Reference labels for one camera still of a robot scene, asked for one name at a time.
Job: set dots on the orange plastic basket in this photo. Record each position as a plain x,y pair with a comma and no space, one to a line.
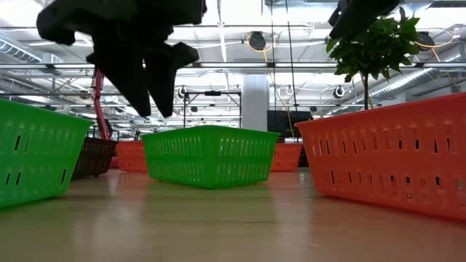
287,157
382,153
131,156

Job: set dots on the red desk lamp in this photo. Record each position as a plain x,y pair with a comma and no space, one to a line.
98,102

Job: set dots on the black cabinet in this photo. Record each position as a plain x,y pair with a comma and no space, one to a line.
287,123

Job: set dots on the potted green plant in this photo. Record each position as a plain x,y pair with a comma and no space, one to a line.
375,51

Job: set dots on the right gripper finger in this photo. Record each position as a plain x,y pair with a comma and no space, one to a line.
360,18

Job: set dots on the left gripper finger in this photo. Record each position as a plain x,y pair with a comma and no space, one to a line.
120,72
164,76

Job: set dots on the green plastic basket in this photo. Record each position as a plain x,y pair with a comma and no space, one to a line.
36,153
209,156

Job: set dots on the black metal frame rig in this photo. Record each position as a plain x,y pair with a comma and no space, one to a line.
212,93

